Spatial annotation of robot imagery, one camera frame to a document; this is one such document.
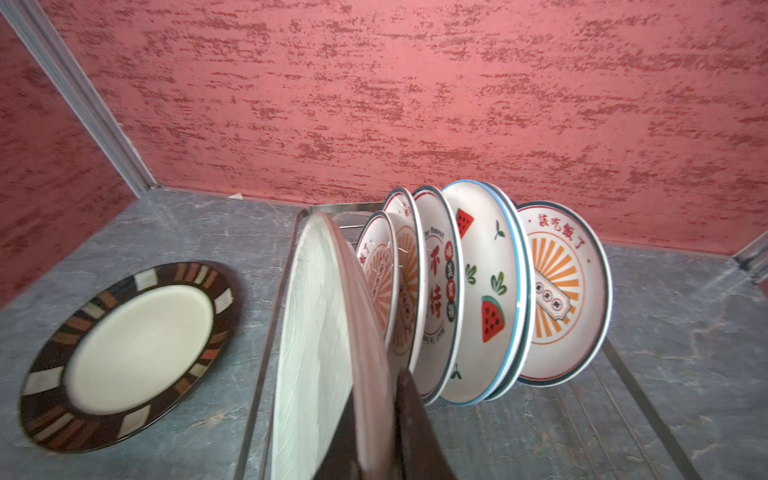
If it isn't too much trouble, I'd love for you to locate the watermelon blue rim plate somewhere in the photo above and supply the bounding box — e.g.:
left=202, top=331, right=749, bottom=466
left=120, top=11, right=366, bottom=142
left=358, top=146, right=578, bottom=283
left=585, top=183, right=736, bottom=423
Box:
left=442, top=179, right=532, bottom=406

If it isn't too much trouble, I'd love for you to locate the large plain white plate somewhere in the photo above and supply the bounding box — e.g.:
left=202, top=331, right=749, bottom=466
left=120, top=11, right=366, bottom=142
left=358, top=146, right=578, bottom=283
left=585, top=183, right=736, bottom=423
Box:
left=271, top=213, right=395, bottom=479

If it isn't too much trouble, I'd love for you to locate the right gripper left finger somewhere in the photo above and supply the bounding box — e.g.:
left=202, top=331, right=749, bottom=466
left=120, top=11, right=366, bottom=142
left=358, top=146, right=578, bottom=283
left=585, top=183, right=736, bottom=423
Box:
left=314, top=394, right=360, bottom=480

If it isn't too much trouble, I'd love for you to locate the red character plate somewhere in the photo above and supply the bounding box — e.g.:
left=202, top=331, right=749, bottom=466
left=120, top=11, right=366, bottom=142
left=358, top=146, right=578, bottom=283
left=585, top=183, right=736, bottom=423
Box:
left=413, top=186, right=464, bottom=405

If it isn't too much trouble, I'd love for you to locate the orange sunburst plate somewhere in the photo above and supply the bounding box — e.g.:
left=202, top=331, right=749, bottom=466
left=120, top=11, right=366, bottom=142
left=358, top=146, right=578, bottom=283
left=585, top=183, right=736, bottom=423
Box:
left=383, top=187, right=428, bottom=373
left=518, top=201, right=613, bottom=388
left=355, top=211, right=399, bottom=349

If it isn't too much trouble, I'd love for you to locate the back orange sunburst plate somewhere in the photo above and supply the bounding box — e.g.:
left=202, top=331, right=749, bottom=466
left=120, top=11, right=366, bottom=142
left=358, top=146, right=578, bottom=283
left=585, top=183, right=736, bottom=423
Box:
left=518, top=201, right=613, bottom=388

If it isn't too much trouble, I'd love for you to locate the left corner aluminium profile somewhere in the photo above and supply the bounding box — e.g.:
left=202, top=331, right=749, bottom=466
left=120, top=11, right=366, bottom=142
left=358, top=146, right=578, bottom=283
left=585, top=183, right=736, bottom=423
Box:
left=1, top=0, right=160, bottom=197

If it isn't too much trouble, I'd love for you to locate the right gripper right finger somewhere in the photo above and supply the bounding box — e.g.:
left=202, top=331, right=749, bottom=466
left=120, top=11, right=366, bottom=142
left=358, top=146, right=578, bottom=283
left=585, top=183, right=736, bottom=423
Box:
left=395, top=368, right=456, bottom=479

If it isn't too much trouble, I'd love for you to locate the corner aluminium profile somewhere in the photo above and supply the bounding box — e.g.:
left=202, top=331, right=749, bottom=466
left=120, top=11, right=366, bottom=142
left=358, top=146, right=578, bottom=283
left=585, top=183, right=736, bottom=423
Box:
left=733, top=231, right=768, bottom=284
left=1, top=0, right=160, bottom=197

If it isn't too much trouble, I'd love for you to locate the wire dish rack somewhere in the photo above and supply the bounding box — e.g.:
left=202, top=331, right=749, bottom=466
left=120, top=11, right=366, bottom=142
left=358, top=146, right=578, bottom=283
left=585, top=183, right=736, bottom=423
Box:
left=232, top=202, right=704, bottom=480

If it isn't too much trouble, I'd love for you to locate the right corner aluminium profile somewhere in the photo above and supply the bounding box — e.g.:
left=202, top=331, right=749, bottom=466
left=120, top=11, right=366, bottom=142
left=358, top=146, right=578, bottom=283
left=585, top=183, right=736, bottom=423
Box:
left=733, top=231, right=768, bottom=284

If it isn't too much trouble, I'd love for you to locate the black striped rim plate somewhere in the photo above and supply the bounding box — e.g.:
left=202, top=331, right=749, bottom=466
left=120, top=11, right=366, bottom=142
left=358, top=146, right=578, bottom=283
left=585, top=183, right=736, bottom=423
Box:
left=19, top=261, right=241, bottom=454

